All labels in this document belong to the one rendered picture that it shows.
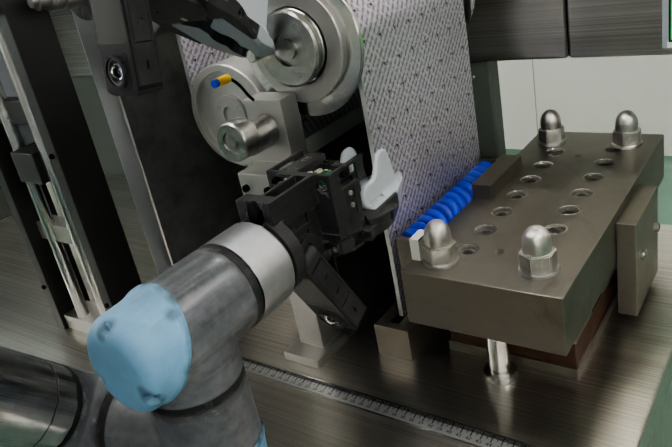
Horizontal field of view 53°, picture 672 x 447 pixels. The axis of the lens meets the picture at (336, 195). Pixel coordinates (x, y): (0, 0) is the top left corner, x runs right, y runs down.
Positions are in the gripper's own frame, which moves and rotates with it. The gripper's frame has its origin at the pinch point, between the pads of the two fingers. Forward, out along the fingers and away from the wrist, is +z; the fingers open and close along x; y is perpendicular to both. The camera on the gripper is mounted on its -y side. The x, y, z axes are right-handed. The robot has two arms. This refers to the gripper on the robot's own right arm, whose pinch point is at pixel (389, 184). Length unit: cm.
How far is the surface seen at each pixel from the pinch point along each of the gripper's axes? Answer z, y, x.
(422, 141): 7.5, 1.9, -0.2
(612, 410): -4.0, -19.1, -23.0
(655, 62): 263, -60, 28
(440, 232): -4.2, -2.5, -7.8
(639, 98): 263, -77, 35
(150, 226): -1.6, -9.4, 41.2
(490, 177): 12.9, -4.4, -5.4
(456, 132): 15.8, -0.1, -0.2
